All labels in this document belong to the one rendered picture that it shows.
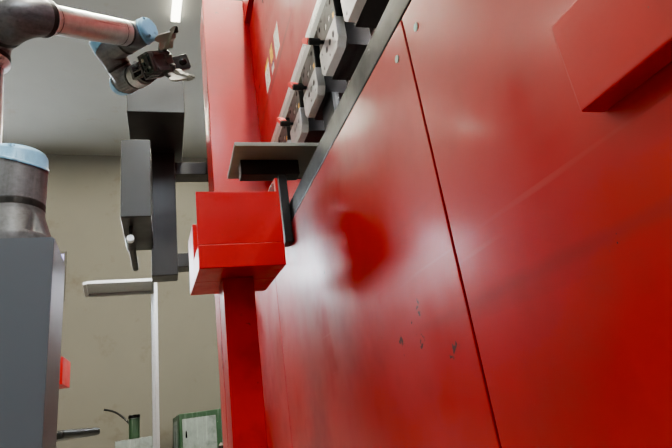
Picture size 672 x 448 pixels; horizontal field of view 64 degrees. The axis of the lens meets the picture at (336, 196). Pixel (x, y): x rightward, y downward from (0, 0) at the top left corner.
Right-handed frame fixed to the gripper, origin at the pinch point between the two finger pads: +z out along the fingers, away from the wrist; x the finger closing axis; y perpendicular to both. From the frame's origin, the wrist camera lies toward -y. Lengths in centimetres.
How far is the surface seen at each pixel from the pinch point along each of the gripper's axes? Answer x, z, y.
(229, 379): -68, 44, 53
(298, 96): -21.1, 15.8, -21.9
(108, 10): 191, -546, -353
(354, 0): -8, 61, 4
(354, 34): -13, 53, -5
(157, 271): -75, -105, -28
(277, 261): -52, 51, 39
